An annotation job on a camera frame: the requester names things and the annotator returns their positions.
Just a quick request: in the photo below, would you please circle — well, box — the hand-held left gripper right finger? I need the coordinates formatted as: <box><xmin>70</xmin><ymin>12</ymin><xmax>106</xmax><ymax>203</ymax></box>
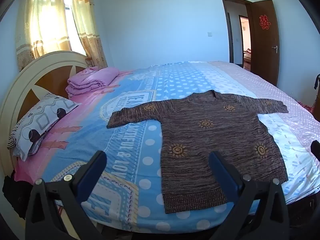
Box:
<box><xmin>209</xmin><ymin>151</ymin><xmax>290</xmax><ymax>240</ymax></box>

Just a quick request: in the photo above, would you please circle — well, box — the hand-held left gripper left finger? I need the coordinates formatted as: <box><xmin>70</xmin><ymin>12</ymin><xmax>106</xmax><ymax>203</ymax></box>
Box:
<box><xmin>24</xmin><ymin>150</ymin><xmax>107</xmax><ymax>240</ymax></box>

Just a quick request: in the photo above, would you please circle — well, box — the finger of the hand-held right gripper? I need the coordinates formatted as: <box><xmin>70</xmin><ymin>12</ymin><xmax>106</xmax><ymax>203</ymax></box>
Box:
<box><xmin>311</xmin><ymin>140</ymin><xmax>320</xmax><ymax>162</ymax></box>

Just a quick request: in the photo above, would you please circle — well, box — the brown knit sweater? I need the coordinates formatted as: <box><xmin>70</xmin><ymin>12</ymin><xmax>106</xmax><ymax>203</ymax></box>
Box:
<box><xmin>107</xmin><ymin>90</ymin><xmax>289</xmax><ymax>215</ymax></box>

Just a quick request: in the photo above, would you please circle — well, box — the red patterned cloth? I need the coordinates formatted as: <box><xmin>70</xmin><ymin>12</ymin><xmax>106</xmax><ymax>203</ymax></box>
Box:
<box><xmin>297</xmin><ymin>101</ymin><xmax>315</xmax><ymax>113</ymax></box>

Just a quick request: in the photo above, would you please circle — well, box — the bed with blue sheet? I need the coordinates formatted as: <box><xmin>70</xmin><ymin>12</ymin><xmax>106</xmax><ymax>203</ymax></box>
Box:
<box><xmin>12</xmin><ymin>60</ymin><xmax>320</xmax><ymax>232</ymax></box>

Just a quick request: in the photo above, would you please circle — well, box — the grey patterned pillow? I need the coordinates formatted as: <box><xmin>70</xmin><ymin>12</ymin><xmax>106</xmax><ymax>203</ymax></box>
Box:
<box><xmin>7</xmin><ymin>92</ymin><xmax>82</xmax><ymax>162</ymax></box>

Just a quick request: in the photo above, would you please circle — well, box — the folded pink quilt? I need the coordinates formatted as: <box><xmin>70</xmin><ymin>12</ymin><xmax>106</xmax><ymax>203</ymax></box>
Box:
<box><xmin>65</xmin><ymin>66</ymin><xmax>120</xmax><ymax>98</ymax></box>

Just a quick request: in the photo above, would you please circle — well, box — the brown wooden door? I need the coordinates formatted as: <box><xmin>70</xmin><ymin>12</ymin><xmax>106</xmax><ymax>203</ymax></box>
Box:
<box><xmin>250</xmin><ymin>0</ymin><xmax>280</xmax><ymax>87</ymax></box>

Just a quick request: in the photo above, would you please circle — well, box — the patterned sofa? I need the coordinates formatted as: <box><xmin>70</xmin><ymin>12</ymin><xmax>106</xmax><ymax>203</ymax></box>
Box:
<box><xmin>244</xmin><ymin>48</ymin><xmax>251</xmax><ymax>71</ymax></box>

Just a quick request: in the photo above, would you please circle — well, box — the cream wooden headboard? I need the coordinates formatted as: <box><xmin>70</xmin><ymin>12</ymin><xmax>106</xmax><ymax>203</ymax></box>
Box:
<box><xmin>0</xmin><ymin>51</ymin><xmax>89</xmax><ymax>180</ymax></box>

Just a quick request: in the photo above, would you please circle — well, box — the red paper door decoration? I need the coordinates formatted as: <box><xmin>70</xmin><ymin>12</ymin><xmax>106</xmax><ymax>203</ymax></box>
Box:
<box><xmin>259</xmin><ymin>15</ymin><xmax>271</xmax><ymax>30</ymax></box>

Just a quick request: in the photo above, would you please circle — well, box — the yellow floral curtain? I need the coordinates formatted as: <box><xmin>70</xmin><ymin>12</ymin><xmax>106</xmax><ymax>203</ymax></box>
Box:
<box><xmin>67</xmin><ymin>0</ymin><xmax>108</xmax><ymax>69</ymax></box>
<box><xmin>15</xmin><ymin>0</ymin><xmax>71</xmax><ymax>71</ymax></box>

